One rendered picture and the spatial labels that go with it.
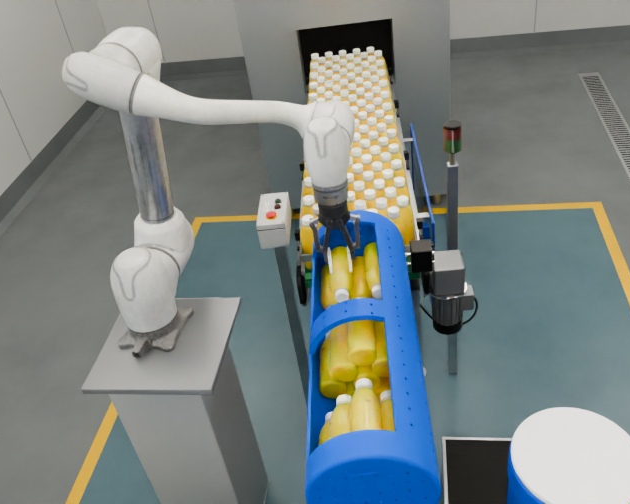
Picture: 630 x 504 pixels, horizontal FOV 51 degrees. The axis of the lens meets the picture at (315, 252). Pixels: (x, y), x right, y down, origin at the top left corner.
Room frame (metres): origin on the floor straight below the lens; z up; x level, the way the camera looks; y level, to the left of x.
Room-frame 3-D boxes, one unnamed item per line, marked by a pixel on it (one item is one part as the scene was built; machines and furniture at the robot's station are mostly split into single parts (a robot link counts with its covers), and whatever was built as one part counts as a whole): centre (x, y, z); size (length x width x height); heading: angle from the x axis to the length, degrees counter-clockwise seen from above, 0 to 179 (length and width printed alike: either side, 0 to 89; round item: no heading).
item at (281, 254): (1.93, 0.12, 0.50); 0.04 x 0.04 x 1.00; 84
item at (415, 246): (1.72, -0.35, 0.95); 0.10 x 0.07 x 0.10; 84
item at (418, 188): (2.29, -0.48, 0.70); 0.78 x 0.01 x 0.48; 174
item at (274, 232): (1.93, 0.12, 1.05); 0.20 x 0.10 x 0.10; 174
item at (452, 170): (2.04, -0.54, 0.55); 0.04 x 0.04 x 1.10; 84
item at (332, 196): (1.40, -0.06, 1.47); 0.09 x 0.09 x 0.06
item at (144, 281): (1.51, 0.51, 1.18); 0.18 x 0.16 x 0.22; 166
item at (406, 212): (1.86, -0.32, 0.99); 0.07 x 0.07 x 0.19
